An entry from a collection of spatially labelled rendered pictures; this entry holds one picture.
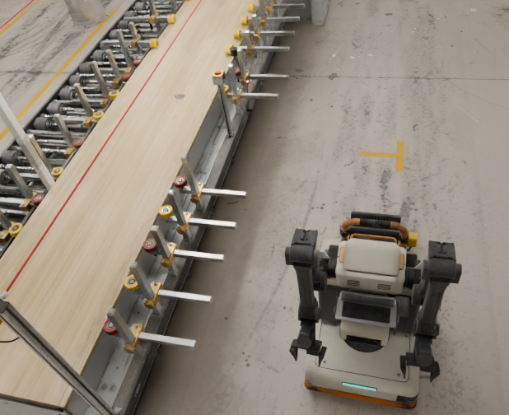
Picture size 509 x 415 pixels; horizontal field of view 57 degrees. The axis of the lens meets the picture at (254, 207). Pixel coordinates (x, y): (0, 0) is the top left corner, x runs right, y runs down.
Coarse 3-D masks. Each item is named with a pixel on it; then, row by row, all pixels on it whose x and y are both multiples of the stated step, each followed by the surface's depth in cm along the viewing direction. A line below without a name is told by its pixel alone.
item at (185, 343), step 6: (120, 336) 229; (144, 336) 225; (150, 336) 225; (156, 336) 224; (162, 336) 224; (156, 342) 224; (162, 342) 223; (168, 342) 222; (174, 342) 221; (180, 342) 221; (186, 342) 220; (192, 342) 220; (192, 348) 220
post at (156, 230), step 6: (156, 228) 237; (156, 234) 238; (156, 240) 243; (162, 240) 244; (162, 246) 246; (162, 252) 250; (168, 252) 252; (168, 258) 253; (174, 264) 261; (174, 270) 262
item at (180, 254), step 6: (156, 252) 260; (174, 252) 257; (180, 252) 257; (186, 252) 256; (192, 252) 256; (198, 252) 255; (186, 258) 257; (192, 258) 256; (198, 258) 254; (204, 258) 253; (210, 258) 251; (216, 258) 251; (222, 258) 250
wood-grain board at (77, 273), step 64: (192, 0) 470; (256, 0) 451; (192, 64) 384; (128, 128) 334; (192, 128) 324; (64, 192) 296; (128, 192) 288; (64, 256) 259; (128, 256) 253; (64, 320) 231; (0, 384) 212; (64, 384) 208
